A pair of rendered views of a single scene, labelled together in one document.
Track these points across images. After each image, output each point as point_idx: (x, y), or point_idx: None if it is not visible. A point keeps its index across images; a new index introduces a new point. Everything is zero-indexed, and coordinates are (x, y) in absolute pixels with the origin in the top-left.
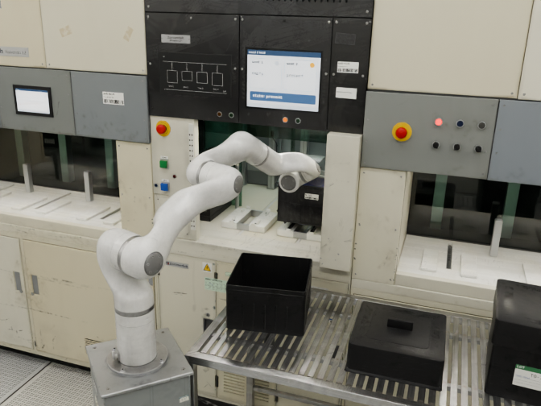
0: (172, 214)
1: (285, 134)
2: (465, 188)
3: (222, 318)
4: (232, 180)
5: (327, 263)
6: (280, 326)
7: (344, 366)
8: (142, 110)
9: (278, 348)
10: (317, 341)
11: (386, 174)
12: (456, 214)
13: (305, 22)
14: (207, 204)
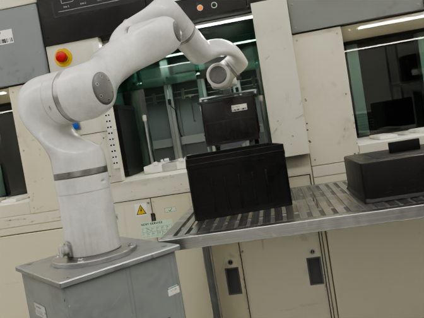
0: (110, 53)
1: (189, 75)
2: (386, 76)
3: (185, 219)
4: (170, 22)
5: None
6: (262, 198)
7: (361, 203)
8: (36, 42)
9: (271, 215)
10: (313, 202)
11: (321, 35)
12: (384, 105)
13: None
14: (146, 53)
